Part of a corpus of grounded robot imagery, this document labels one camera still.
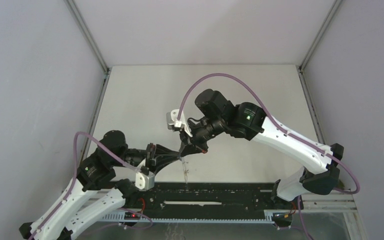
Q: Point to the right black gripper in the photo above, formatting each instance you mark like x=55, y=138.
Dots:
x=187, y=147

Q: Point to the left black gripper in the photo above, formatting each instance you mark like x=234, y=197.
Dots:
x=153, y=152

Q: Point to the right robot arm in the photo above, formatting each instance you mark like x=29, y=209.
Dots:
x=319, y=173

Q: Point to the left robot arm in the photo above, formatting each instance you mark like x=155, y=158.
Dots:
x=112, y=177

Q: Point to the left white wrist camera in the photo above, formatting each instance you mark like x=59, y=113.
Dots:
x=144, y=178

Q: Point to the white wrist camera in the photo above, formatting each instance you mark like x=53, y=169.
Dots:
x=176, y=121
x=144, y=178

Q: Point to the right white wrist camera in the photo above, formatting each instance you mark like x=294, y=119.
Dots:
x=176, y=121

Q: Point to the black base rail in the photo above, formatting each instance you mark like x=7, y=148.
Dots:
x=210, y=201

